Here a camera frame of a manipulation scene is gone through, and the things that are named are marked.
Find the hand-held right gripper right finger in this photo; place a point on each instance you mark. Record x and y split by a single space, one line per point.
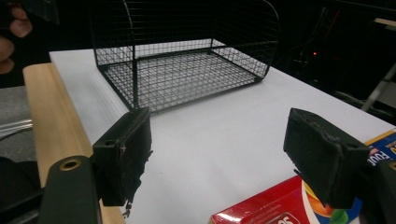
320 155

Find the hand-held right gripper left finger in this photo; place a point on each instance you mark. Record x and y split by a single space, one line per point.
123 155

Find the blue box with yellow edge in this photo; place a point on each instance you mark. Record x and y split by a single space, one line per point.
384 149

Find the red snack box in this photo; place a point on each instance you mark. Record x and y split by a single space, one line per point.
274 202

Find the grey metal stand leg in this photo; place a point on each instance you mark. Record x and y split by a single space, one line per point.
378 88

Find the silver metal rods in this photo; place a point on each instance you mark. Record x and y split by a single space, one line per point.
14 127

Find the pale wooden shelf board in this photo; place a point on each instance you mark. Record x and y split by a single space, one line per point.
386 23

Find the light wooden table edge rail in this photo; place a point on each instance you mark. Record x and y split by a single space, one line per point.
53 118

